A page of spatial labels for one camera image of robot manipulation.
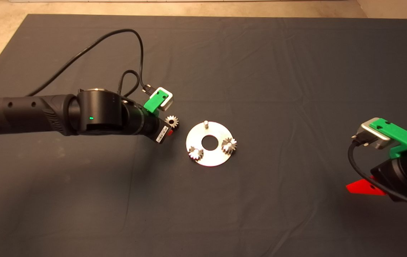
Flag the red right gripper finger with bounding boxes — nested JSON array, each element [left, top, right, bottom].
[[346, 176, 387, 196]]

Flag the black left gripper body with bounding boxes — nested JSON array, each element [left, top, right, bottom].
[[145, 118, 170, 145]]

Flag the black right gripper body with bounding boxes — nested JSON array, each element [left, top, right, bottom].
[[371, 159, 407, 202]]

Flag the round metal carrier plate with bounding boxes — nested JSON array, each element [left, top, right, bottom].
[[186, 121, 235, 167]]

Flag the dark grey table cloth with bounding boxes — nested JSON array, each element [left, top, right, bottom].
[[0, 14, 407, 257]]

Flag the green left camera mount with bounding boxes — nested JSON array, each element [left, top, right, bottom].
[[143, 90, 169, 117]]

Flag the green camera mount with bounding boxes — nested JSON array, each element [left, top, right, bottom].
[[143, 90, 169, 117], [368, 120, 407, 159]]

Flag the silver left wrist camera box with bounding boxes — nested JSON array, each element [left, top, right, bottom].
[[153, 87, 174, 110]]

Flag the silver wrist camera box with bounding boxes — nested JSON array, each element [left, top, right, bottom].
[[153, 87, 174, 110], [352, 117, 396, 150]]

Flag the green right camera mount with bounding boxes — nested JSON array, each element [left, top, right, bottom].
[[368, 120, 407, 159]]

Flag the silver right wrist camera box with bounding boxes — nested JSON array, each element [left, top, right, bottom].
[[352, 117, 396, 150]]

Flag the thin braided black left cable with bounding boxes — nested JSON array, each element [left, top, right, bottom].
[[118, 70, 143, 98]]

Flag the smooth black left camera cable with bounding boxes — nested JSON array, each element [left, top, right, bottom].
[[26, 29, 151, 97]]

